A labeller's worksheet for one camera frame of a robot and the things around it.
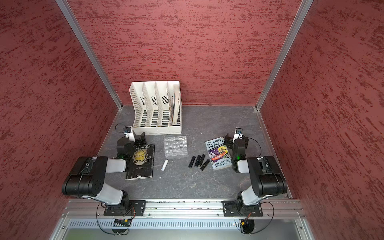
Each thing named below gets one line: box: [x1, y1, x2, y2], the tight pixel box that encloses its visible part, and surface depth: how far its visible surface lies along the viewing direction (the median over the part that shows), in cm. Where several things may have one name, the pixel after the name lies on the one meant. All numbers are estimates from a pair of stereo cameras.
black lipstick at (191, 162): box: [188, 156, 196, 169], surface depth 91 cm
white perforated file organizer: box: [129, 81, 182, 135], surface depth 106 cm
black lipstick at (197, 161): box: [194, 155, 201, 168], surface depth 91 cm
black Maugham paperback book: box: [125, 144, 156, 181], surface depth 88 cm
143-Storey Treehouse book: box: [204, 137, 233, 171], surface depth 93 cm
